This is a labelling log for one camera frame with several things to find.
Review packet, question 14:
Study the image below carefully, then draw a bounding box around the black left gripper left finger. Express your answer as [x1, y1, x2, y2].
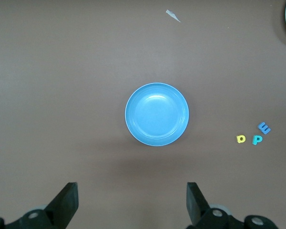
[0, 182, 79, 229]

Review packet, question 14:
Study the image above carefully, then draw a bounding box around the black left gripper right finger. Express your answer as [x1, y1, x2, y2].
[186, 182, 277, 229]

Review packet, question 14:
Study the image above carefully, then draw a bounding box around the blue foam letter m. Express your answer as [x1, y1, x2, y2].
[257, 122, 272, 135]

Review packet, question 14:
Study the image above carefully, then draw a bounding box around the blue plate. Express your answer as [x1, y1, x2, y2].
[124, 82, 190, 146]

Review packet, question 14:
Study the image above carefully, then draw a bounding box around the small white paper scrap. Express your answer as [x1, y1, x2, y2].
[166, 9, 182, 23]

